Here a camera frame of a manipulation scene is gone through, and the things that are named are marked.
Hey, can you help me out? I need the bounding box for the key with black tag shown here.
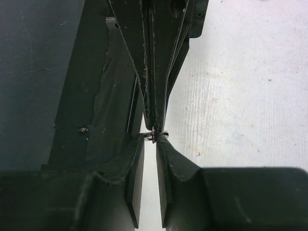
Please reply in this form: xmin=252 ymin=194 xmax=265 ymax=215
xmin=143 ymin=129 xmax=169 ymax=143

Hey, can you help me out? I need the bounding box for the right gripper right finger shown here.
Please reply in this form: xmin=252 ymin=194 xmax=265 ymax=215
xmin=156 ymin=135 xmax=308 ymax=231

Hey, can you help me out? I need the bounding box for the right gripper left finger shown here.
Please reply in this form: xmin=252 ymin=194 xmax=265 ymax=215
xmin=0 ymin=134 xmax=144 ymax=231

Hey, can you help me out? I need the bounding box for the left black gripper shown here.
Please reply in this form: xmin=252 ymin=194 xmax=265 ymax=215
xmin=41 ymin=0 xmax=208 ymax=170

